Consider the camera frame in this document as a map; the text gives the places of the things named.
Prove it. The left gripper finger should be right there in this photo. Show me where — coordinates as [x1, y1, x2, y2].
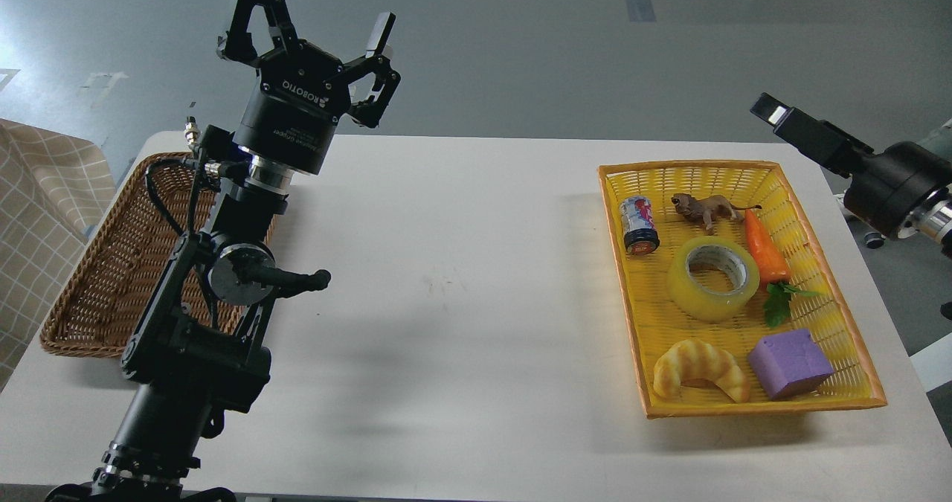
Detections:
[216, 0, 302, 68]
[327, 12, 401, 128]

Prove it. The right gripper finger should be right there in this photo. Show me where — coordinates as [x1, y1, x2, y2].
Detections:
[749, 93, 874, 178]

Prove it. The yellow plastic basket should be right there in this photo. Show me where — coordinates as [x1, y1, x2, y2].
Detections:
[599, 159, 887, 419]

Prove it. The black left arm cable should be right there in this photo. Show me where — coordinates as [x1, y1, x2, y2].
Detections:
[145, 158, 224, 324]

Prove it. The beige checkered cloth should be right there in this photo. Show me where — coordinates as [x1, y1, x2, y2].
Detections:
[1, 120, 115, 384]

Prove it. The small soda can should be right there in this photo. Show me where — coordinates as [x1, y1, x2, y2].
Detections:
[619, 195, 660, 256]

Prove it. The brown toy lion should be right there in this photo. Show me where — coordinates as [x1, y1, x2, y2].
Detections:
[669, 193, 762, 235]

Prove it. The orange toy carrot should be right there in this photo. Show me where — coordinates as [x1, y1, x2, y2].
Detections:
[744, 208, 820, 329]

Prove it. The brown wicker basket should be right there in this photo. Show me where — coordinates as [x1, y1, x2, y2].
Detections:
[39, 152, 277, 359]

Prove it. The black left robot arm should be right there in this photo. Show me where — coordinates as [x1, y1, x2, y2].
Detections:
[45, 0, 401, 501]

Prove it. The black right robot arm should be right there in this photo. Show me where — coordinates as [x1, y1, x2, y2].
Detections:
[750, 93, 951, 257]

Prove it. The purple foam block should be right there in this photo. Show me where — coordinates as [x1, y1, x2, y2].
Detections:
[747, 329, 835, 400]

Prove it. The toy croissant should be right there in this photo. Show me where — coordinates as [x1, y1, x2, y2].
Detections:
[652, 338, 751, 403]

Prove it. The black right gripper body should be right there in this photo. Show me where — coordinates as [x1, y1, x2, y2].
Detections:
[844, 141, 951, 239]

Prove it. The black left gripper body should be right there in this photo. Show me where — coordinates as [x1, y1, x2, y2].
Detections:
[234, 39, 351, 174]

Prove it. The yellow tape roll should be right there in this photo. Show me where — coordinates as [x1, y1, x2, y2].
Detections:
[666, 236, 759, 322]

